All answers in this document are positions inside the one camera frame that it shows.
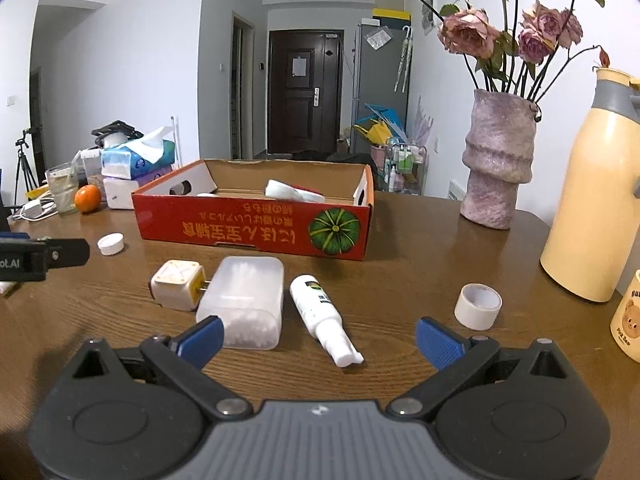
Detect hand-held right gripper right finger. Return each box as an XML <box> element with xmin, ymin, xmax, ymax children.
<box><xmin>386</xmin><ymin>316</ymin><xmax>573</xmax><ymax>421</ymax></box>

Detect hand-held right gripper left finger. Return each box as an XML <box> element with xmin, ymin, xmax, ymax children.
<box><xmin>70</xmin><ymin>315</ymin><xmax>254</xmax><ymax>422</ymax></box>

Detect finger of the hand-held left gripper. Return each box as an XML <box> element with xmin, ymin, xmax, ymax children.
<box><xmin>44</xmin><ymin>238</ymin><xmax>91</xmax><ymax>268</ymax></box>

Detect white power adapter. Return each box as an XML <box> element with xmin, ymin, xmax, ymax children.
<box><xmin>150</xmin><ymin>259</ymin><xmax>207</xmax><ymax>312</ymax></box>

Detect clear cotton swab box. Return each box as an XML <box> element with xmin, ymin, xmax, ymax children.
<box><xmin>195</xmin><ymin>256</ymin><xmax>285</xmax><ymax>350</ymax></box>

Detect white spray bottle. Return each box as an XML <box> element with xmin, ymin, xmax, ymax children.
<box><xmin>290</xmin><ymin>274</ymin><xmax>364</xmax><ymax>367</ymax></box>

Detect red cardboard box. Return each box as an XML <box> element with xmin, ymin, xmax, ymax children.
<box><xmin>132</xmin><ymin>158</ymin><xmax>375</xmax><ymax>261</ymax></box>

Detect red and white lint brush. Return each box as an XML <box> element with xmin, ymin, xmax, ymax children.
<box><xmin>264</xmin><ymin>179</ymin><xmax>326</xmax><ymax>204</ymax></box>

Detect orange fruit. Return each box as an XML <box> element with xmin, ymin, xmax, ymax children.
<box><xmin>74</xmin><ymin>184</ymin><xmax>102</xmax><ymax>214</ymax></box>

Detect clear drinking glass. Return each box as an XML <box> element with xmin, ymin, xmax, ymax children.
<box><xmin>45</xmin><ymin>162</ymin><xmax>81</xmax><ymax>217</ymax></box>

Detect white and purple tissue pack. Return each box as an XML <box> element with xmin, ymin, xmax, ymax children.
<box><xmin>102</xmin><ymin>167</ymin><xmax>173</xmax><ymax>210</ymax></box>

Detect clear container of nuts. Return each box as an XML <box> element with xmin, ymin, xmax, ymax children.
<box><xmin>80</xmin><ymin>149</ymin><xmax>108</xmax><ymax>188</ymax></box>

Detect black tripod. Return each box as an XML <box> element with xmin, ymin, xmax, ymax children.
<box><xmin>14</xmin><ymin>130</ymin><xmax>41</xmax><ymax>206</ymax></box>

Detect blue tissue pack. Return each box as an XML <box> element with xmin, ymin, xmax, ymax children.
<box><xmin>101</xmin><ymin>126</ymin><xmax>177</xmax><ymax>181</ymax></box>

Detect trolley with bottles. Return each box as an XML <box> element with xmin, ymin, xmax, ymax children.
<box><xmin>370</xmin><ymin>141</ymin><xmax>430</xmax><ymax>196</ymax></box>

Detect pink textured vase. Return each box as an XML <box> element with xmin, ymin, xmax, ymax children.
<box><xmin>460</xmin><ymin>88</ymin><xmax>543</xmax><ymax>231</ymax></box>

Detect yellow bear mug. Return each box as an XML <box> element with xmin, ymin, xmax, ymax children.
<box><xmin>610</xmin><ymin>269</ymin><xmax>640</xmax><ymax>363</ymax></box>

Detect dark cloth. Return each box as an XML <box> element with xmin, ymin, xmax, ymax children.
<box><xmin>292</xmin><ymin>150</ymin><xmax>381</xmax><ymax>177</ymax></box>

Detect yellow thermos jug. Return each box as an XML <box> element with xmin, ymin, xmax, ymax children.
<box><xmin>540</xmin><ymin>67</ymin><xmax>640</xmax><ymax>303</ymax></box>

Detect purple lavender bunch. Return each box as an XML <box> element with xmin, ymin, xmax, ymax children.
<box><xmin>407</xmin><ymin>95</ymin><xmax>433</xmax><ymax>146</ymax></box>

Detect dark brown door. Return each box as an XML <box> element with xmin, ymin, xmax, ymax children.
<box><xmin>267</xmin><ymin>29</ymin><xmax>345</xmax><ymax>156</ymax></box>

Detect grey refrigerator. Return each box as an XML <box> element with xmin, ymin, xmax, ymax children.
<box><xmin>355</xmin><ymin>19</ymin><xmax>412</xmax><ymax>156</ymax></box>

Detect hanging folded umbrella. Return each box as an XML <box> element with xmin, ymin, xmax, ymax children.
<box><xmin>394</xmin><ymin>26</ymin><xmax>413</xmax><ymax>93</ymax></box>

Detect clear plastic bag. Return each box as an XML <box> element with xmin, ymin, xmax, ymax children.
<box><xmin>365</xmin><ymin>27</ymin><xmax>393</xmax><ymax>50</ymax></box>

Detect dried pink roses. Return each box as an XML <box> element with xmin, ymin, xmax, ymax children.
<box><xmin>344</xmin><ymin>0</ymin><xmax>626</xmax><ymax>103</ymax></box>

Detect yellow and black box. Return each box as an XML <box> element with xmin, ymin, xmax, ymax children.
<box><xmin>372</xmin><ymin>8</ymin><xmax>412</xmax><ymax>26</ymax></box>

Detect white charger with cable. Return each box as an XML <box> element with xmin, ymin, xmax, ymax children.
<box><xmin>10</xmin><ymin>199</ymin><xmax>58</xmax><ymax>222</ymax></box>

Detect black plastic frame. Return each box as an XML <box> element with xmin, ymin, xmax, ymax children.
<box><xmin>91</xmin><ymin>120</ymin><xmax>144</xmax><ymax>143</ymax></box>

